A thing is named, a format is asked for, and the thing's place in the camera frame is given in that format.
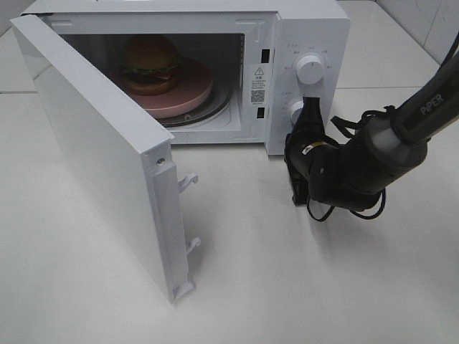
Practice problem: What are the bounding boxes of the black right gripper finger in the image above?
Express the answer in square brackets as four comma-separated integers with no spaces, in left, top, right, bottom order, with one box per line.
[301,97,315,123]
[313,97,323,124]

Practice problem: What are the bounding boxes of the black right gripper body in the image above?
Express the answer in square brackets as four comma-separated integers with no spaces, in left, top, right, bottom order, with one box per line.
[285,120,339,205]

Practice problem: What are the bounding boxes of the white microwave knob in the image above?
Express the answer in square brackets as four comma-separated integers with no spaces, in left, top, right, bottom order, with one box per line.
[287,100,304,125]
[293,52,326,85]

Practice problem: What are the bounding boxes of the pink round plate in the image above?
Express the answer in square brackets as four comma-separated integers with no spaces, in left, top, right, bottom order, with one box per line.
[109,58,214,119]

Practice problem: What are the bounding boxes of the burger with lettuce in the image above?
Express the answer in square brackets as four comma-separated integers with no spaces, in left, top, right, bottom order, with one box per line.
[121,34,181,95]

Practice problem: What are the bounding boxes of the white microwave door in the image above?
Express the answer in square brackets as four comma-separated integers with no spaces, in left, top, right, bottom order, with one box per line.
[11,15,200,302]

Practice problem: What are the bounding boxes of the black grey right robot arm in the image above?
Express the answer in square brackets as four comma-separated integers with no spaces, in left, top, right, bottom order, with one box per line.
[284,55,458,214]

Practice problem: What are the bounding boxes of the glass microwave turntable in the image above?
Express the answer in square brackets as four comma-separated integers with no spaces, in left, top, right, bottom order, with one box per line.
[157,80,232,128]

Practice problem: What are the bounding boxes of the white microwave oven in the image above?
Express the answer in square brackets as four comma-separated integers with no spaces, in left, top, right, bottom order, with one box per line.
[19,1,350,155]

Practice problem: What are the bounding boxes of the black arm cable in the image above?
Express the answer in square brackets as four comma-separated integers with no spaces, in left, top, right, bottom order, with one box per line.
[306,105,399,221]

